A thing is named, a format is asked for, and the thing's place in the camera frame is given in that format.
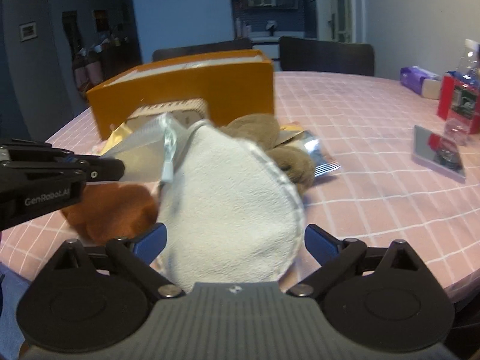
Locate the brown bear-shaped sponge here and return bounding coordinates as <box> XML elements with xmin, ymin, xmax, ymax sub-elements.
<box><xmin>61</xmin><ymin>183</ymin><xmax>159</xmax><ymax>245</ymax></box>

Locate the clear organza gift bag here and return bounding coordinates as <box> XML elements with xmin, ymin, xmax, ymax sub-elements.
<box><xmin>102</xmin><ymin>113</ymin><xmax>191</xmax><ymax>184</ymax></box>

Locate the white round plush cushion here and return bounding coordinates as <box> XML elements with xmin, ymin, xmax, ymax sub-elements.
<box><xmin>151</xmin><ymin>121</ymin><xmax>305</xmax><ymax>292</ymax></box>

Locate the silver snack packet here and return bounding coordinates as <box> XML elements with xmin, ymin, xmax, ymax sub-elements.
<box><xmin>276</xmin><ymin>123</ymin><xmax>341</xmax><ymax>180</ymax></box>

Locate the brown plush toy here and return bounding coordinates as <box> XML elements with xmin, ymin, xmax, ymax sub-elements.
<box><xmin>219</xmin><ymin>114</ymin><xmax>315</xmax><ymax>197</ymax></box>

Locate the small mirror on table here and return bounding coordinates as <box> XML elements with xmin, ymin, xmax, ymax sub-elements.
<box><xmin>412</xmin><ymin>125</ymin><xmax>466</xmax><ymax>184</ymax></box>

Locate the dark cluttered shelf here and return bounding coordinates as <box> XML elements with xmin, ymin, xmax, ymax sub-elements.
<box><xmin>62</xmin><ymin>9</ymin><xmax>141</xmax><ymax>98</ymax></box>

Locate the clear water bottle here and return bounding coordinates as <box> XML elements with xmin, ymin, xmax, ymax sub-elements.
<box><xmin>444</xmin><ymin>39</ymin><xmax>479</xmax><ymax>146</ymax></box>

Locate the purple tissue pack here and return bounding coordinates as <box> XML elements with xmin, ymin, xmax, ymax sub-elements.
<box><xmin>400</xmin><ymin>66</ymin><xmax>442</xmax><ymax>100</ymax></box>

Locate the orange cardboard box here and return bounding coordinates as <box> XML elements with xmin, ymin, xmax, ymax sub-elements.
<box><xmin>87</xmin><ymin>49</ymin><xmax>275</xmax><ymax>140</ymax></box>

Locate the red box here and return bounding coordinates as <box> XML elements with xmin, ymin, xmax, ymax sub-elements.
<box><xmin>437</xmin><ymin>71</ymin><xmax>479</xmax><ymax>134</ymax></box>

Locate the right black chair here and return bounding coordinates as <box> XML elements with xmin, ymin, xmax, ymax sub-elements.
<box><xmin>279</xmin><ymin>37</ymin><xmax>375</xmax><ymax>77</ymax></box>

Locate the black chair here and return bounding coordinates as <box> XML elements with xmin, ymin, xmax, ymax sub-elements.
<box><xmin>279</xmin><ymin>37</ymin><xmax>375</xmax><ymax>77</ymax></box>
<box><xmin>152</xmin><ymin>38</ymin><xmax>253</xmax><ymax>62</ymax></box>

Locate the white sideboard cabinet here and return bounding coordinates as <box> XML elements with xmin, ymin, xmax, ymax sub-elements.
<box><xmin>250</xmin><ymin>36</ymin><xmax>282</xmax><ymax>72</ymax></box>

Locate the left black chair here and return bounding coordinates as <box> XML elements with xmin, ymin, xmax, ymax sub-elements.
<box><xmin>152</xmin><ymin>38</ymin><xmax>253</xmax><ymax>62</ymax></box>

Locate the white glass-panel door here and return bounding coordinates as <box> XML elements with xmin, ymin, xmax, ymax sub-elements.
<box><xmin>316</xmin><ymin>0</ymin><xmax>366</xmax><ymax>43</ymax></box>

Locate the small framed wall picture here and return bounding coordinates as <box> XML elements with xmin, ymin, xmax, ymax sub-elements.
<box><xmin>19</xmin><ymin>21</ymin><xmax>38</xmax><ymax>42</ymax></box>

